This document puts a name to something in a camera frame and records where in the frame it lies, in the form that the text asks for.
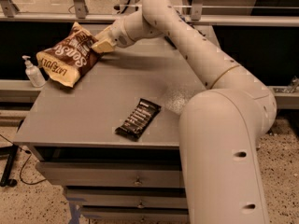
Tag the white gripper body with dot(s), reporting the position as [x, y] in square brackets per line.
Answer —
[121, 33]

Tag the metal railing frame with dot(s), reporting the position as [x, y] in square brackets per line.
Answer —
[211, 12]

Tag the white pump bottle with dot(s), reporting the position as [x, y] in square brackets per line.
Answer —
[33, 73]

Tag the black snack bar wrapper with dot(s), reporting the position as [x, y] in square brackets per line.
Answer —
[139, 120]

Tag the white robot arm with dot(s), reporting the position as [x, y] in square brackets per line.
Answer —
[219, 127]

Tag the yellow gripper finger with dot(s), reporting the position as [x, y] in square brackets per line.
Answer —
[103, 46]
[106, 33]

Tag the brown chip bag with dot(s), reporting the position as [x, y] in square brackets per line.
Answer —
[71, 58]

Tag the black stand leg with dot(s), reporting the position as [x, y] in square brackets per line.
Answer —
[10, 154]

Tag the grey drawer cabinet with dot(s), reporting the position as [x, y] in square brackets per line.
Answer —
[71, 131]

